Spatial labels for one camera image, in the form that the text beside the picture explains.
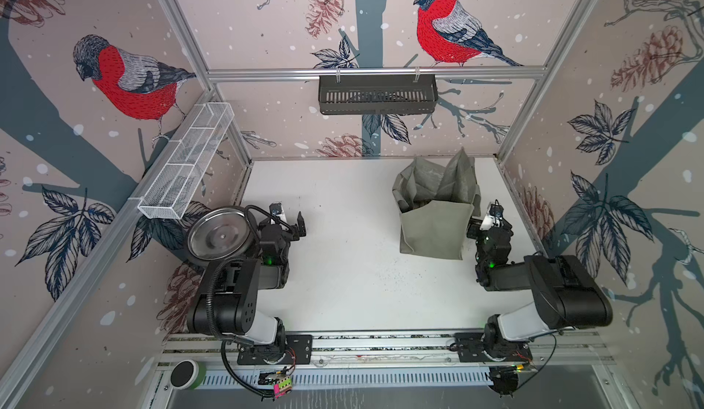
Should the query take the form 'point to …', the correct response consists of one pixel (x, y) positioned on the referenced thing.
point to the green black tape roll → (188, 374)
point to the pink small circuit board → (281, 387)
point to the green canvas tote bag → (436, 203)
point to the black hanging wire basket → (382, 94)
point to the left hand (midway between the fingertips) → (290, 208)
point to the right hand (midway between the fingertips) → (485, 209)
